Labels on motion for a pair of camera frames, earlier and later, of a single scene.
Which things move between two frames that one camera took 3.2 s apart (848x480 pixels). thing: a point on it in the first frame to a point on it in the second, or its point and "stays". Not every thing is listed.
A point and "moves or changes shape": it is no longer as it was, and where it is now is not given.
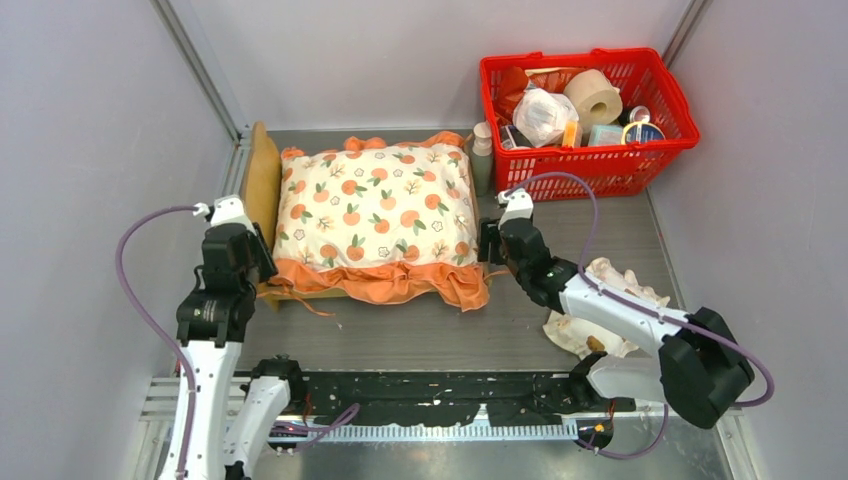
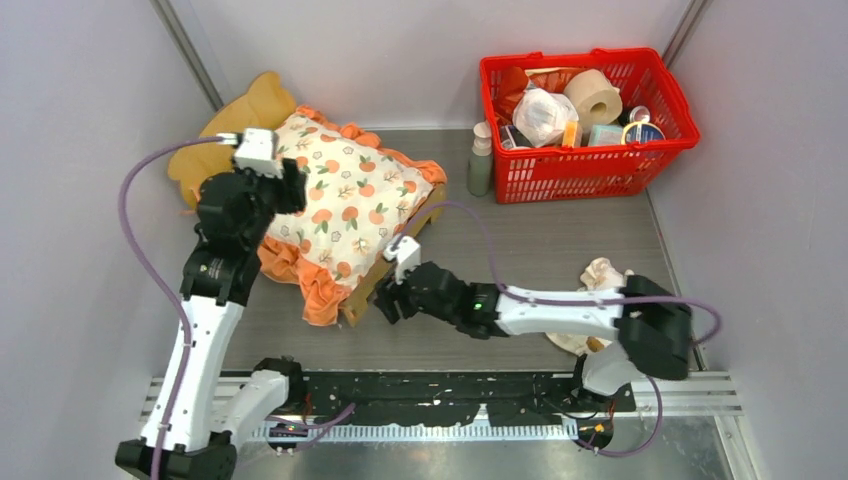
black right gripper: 490,233 to 389,292
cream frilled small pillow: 585,339 stays
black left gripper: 269,267 to 293,185
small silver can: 639,113 stays
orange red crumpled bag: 512,81 stays
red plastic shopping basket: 542,174 stays
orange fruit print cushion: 384,221 moves or changes shape
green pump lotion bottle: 481,159 stays
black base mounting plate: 514,398 stays
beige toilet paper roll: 596,100 stays
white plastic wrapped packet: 540,116 stays
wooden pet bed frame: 261,184 moves or changes shape
